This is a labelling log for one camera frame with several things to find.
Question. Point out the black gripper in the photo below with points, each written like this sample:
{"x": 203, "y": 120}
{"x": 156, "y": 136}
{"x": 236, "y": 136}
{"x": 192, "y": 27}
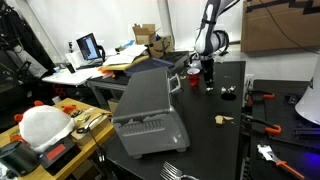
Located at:
{"x": 207, "y": 67}

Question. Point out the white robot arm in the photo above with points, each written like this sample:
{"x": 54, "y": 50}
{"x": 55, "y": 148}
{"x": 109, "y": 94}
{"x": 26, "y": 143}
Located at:
{"x": 209, "y": 40}

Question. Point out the red plastic cup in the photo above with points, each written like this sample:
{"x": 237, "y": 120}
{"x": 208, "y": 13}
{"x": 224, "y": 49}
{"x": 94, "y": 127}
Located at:
{"x": 193, "y": 75}

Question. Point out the blue plastic bin lid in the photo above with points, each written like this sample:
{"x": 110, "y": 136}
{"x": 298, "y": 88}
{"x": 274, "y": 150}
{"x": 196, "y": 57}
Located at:
{"x": 150, "y": 63}

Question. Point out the grey toaster oven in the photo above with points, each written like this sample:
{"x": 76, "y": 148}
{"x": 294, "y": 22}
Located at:
{"x": 149, "y": 116}

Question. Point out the large cardboard sheet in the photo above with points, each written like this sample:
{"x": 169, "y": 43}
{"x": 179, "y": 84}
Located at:
{"x": 280, "y": 24}

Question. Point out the open cardboard box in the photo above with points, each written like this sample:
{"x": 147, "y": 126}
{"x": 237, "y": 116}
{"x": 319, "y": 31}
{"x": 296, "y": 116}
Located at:
{"x": 146, "y": 34}

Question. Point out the white paper stack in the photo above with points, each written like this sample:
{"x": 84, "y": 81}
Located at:
{"x": 125, "y": 56}

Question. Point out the metal fork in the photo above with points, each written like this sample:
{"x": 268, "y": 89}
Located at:
{"x": 170, "y": 172}

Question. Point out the laptop with lit screen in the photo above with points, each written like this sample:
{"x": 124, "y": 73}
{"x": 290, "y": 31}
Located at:
{"x": 92, "y": 53}

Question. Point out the black digital scale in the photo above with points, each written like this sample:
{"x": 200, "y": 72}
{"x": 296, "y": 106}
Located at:
{"x": 58, "y": 155}

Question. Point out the orange handled clamp upper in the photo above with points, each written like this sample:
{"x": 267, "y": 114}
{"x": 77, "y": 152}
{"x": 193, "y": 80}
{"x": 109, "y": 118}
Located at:
{"x": 259, "y": 95}

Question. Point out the orange handled clamp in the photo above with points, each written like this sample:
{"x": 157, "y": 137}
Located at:
{"x": 268, "y": 154}
{"x": 259, "y": 95}
{"x": 268, "y": 127}

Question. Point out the orange handled clamp lower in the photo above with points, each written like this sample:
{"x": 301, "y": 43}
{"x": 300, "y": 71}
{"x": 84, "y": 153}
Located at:
{"x": 268, "y": 127}

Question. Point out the orange handled clamp front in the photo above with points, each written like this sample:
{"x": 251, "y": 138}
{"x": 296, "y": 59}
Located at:
{"x": 268, "y": 154}

